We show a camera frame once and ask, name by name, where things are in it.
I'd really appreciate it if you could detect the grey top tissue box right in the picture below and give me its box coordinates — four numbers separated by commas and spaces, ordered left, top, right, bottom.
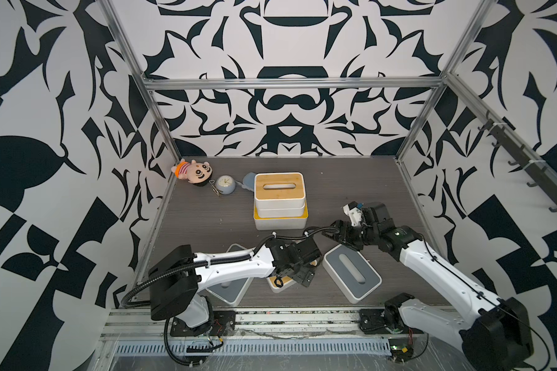
322, 244, 383, 304

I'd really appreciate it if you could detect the wood top tissue box front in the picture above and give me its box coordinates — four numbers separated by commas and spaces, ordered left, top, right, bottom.
266, 259, 320, 293

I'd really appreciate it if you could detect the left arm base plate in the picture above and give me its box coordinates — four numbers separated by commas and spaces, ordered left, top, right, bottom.
169, 309, 237, 338

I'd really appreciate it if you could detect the grey tissue box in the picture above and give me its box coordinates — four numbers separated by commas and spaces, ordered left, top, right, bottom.
206, 261, 253, 308
322, 244, 383, 304

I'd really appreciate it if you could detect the blue glasses case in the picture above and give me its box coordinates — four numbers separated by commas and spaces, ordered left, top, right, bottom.
241, 173, 256, 192

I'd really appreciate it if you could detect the blue round alarm clock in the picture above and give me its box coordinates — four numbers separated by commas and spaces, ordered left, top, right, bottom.
214, 175, 237, 196

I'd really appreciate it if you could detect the wood tissue box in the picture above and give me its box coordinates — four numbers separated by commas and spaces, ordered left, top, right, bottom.
266, 259, 320, 293
254, 173, 306, 210
254, 204, 308, 219

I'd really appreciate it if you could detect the cartoon boy plush toy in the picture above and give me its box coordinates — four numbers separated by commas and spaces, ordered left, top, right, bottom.
171, 159, 213, 186

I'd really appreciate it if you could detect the gold key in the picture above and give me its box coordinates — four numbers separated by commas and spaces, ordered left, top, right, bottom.
209, 179, 221, 197

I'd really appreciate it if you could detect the yellow top tissue box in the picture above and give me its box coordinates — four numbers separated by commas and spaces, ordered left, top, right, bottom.
254, 211, 309, 231

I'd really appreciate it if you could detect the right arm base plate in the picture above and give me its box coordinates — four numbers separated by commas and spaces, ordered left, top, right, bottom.
358, 309, 424, 335

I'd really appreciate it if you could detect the aluminium frame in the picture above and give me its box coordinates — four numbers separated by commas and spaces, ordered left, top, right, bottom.
97, 0, 557, 307

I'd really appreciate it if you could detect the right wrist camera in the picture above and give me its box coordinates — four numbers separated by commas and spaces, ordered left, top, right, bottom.
343, 201, 365, 227

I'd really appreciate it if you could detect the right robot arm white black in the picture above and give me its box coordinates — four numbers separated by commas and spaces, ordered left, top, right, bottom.
322, 202, 538, 370

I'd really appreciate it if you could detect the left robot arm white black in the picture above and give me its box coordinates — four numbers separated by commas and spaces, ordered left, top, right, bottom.
120, 234, 323, 335

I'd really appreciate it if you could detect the white slotted cable duct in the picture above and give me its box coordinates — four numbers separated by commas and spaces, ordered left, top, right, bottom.
114, 338, 391, 356

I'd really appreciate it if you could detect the grey top tissue box left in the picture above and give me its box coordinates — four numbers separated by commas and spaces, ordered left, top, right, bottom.
206, 261, 253, 308

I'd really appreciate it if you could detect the black wall hook rack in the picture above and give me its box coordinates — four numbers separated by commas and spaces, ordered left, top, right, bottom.
478, 111, 557, 213

